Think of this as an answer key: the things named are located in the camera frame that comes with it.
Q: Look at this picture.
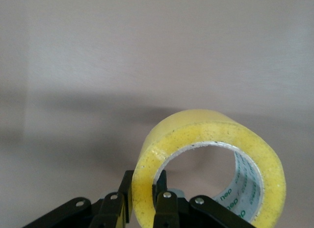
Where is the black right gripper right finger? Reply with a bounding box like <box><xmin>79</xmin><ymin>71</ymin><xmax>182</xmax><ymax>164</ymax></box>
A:
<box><xmin>152</xmin><ymin>169</ymin><xmax>256</xmax><ymax>228</ymax></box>

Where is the yellow clear tape roll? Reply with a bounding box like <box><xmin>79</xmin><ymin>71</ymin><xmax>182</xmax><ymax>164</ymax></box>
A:
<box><xmin>131</xmin><ymin>108</ymin><xmax>287</xmax><ymax>228</ymax></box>

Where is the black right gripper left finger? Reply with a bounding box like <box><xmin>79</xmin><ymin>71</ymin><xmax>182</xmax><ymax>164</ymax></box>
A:
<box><xmin>22</xmin><ymin>170</ymin><xmax>134</xmax><ymax>228</ymax></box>

